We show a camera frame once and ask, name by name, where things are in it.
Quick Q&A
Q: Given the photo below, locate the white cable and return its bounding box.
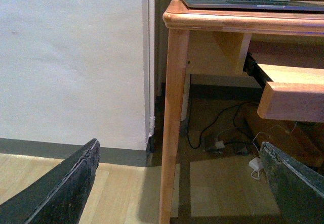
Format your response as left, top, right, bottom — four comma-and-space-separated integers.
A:
250, 125, 289, 181

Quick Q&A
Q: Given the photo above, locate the black drawer slide rail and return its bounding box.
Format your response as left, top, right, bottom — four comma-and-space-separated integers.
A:
243, 51, 272, 88

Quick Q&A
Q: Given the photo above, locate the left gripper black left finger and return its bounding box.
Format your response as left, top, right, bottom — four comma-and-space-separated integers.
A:
1, 139, 100, 223

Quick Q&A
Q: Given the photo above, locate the power strip on floor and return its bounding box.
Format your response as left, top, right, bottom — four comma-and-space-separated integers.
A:
202, 135, 248, 155

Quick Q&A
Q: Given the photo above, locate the sliding wooden keyboard tray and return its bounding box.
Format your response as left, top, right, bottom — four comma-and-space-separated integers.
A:
257, 64, 323, 123

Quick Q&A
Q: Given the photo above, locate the wooden desk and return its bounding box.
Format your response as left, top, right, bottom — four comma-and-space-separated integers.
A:
159, 0, 323, 223

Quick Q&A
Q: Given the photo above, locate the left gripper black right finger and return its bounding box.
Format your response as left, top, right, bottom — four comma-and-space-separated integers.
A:
259, 142, 323, 223

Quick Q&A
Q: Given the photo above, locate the black cable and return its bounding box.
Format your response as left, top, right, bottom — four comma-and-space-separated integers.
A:
186, 74, 261, 149

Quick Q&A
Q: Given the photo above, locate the white power adapter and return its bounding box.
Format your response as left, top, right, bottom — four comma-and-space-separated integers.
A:
249, 157, 264, 171

